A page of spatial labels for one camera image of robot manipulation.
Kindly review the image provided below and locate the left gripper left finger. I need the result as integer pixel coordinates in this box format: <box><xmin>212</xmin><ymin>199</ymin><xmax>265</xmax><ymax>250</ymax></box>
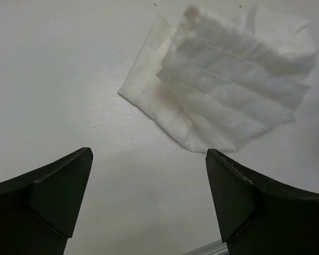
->
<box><xmin>0</xmin><ymin>147</ymin><xmax>93</xmax><ymax>254</ymax></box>

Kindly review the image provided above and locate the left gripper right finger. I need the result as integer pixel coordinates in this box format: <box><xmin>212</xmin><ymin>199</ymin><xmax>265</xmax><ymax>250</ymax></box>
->
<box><xmin>206</xmin><ymin>149</ymin><xmax>319</xmax><ymax>254</ymax></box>

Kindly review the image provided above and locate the white pleated skirt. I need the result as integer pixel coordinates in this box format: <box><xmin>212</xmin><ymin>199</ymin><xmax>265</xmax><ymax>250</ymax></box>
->
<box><xmin>118</xmin><ymin>6</ymin><xmax>317</xmax><ymax>152</ymax></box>

